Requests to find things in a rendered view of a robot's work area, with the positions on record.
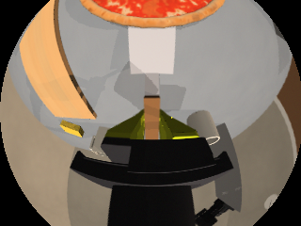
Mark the white spatula with wooden handle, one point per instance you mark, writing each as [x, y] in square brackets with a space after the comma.
[152, 51]

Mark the grey square mug with handle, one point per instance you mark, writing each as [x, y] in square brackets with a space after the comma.
[97, 140]

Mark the wooden cutting board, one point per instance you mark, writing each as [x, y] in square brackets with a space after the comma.
[48, 69]

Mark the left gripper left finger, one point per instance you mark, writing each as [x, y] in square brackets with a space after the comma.
[129, 128]

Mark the yellow sponge block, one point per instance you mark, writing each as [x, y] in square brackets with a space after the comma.
[72, 128]

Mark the margherita pizza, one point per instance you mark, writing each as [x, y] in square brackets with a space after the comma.
[152, 13]

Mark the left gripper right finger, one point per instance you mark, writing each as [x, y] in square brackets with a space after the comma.
[174, 128]

